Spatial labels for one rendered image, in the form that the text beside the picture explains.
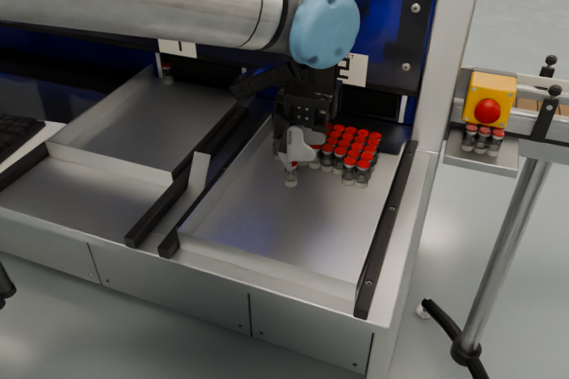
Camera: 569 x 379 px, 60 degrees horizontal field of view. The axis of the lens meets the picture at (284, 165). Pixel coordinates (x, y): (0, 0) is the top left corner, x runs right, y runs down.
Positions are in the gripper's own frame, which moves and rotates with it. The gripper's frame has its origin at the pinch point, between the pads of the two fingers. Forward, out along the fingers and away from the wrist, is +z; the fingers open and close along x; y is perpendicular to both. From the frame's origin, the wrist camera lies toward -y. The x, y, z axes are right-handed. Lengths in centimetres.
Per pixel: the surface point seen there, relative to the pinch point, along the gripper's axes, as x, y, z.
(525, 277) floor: 82, 62, 93
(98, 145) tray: -2.4, -37.2, 5.1
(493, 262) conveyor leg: 34, 41, 43
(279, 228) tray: -10.8, 2.8, 5.1
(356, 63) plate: 17.9, 5.9, -9.9
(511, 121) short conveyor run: 29.1, 34.1, 1.9
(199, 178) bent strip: -6.8, -13.0, 2.9
